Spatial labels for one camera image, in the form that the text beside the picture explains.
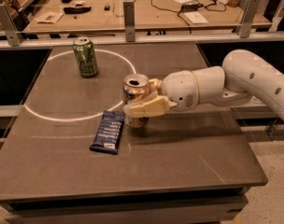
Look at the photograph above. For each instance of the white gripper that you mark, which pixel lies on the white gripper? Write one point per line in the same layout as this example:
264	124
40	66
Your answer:
178	90

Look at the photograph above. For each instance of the orange soda can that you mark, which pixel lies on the orange soda can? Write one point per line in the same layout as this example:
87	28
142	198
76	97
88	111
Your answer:
135	87

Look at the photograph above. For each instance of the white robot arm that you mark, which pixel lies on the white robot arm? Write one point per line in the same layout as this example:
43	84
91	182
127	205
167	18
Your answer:
242	75

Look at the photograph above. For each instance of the blue rxbar wrapper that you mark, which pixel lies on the blue rxbar wrapper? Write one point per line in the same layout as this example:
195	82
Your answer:
108	135

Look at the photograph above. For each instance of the green soda can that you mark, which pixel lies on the green soda can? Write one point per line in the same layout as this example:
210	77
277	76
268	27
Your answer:
85	55

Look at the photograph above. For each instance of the white paper sheet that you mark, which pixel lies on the white paper sheet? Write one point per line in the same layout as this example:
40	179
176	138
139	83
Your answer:
195	17

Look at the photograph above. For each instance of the black power adapter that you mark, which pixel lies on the black power adapter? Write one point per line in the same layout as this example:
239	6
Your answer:
190	7

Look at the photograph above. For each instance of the small black block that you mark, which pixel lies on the small black block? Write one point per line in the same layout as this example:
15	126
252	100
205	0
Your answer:
107	7

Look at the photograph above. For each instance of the black flat tool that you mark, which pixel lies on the black flat tool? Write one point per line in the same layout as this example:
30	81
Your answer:
76	10

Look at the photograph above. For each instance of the wooden background desk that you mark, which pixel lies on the wooden background desk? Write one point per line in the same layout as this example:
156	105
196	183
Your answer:
150	15

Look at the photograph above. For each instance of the white envelope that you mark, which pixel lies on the white envelope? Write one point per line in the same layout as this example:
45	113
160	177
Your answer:
49	17

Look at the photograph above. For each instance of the grey metal bracket middle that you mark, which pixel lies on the grey metal bracket middle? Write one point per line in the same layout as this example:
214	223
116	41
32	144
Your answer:
129	20

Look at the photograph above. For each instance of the grey metal bracket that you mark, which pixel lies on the grey metal bracket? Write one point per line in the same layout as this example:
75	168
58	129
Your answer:
14	38
244	28
129	20

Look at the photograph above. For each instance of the grey metal bracket right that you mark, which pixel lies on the grey metal bracket right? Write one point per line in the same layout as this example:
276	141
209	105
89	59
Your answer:
244	28

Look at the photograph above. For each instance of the grey metal bracket left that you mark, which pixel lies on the grey metal bracket left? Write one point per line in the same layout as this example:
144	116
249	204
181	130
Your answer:
14	38

